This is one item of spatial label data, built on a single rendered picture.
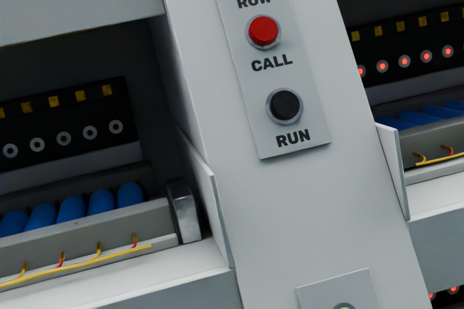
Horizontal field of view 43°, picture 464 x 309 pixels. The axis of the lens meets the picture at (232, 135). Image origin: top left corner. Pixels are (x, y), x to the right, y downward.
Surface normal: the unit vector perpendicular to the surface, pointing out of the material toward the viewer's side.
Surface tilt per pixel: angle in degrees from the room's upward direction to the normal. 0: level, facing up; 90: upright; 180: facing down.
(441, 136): 112
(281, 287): 90
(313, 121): 90
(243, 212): 90
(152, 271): 22
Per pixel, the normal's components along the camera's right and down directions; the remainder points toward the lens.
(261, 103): 0.11, -0.21
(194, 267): -0.19, -0.96
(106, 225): 0.19, 0.16
